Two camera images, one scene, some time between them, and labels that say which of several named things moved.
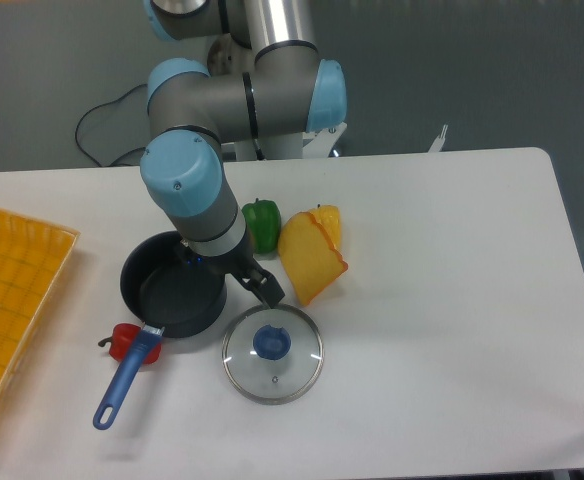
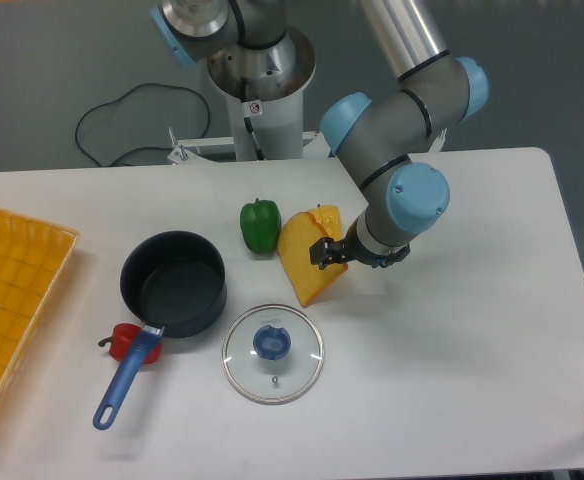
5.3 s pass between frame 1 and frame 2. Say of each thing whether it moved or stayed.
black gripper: moved
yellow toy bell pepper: stayed
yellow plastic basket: stayed
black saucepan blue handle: stayed
